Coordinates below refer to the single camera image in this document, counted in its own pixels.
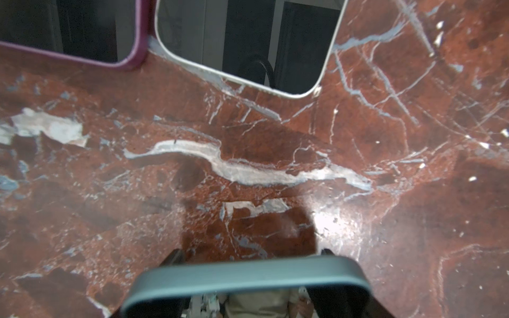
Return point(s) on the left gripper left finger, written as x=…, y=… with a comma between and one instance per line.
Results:
x=159, y=292

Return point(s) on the black phone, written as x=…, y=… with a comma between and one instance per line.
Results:
x=108, y=34
x=277, y=46
x=255, y=288

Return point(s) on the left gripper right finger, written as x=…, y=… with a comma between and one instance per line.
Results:
x=349, y=293

